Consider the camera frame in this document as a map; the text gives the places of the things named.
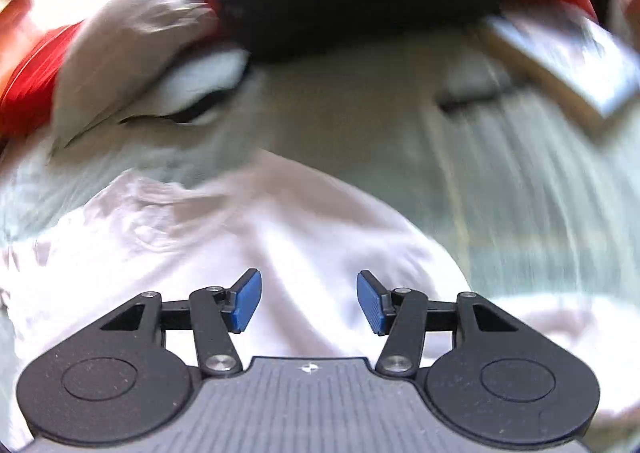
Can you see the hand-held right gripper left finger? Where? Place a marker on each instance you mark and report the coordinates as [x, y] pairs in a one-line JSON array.
[[247, 300]]

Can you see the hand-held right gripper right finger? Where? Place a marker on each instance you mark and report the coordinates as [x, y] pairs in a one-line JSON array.
[[370, 303]]

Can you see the white printed t-shirt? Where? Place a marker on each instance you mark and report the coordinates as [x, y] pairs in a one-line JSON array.
[[250, 223]]

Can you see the green checked bed blanket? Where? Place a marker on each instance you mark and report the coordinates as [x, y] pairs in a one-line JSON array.
[[375, 133]]

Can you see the white folded cloth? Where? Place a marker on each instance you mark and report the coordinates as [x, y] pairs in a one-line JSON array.
[[205, 83]]

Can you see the grey-green pillow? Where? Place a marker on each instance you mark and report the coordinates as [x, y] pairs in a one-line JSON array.
[[130, 38]]

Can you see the red quilt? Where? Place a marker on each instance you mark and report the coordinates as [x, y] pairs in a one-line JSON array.
[[30, 83]]

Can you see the paperback book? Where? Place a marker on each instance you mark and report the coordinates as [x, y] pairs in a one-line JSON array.
[[565, 63]]

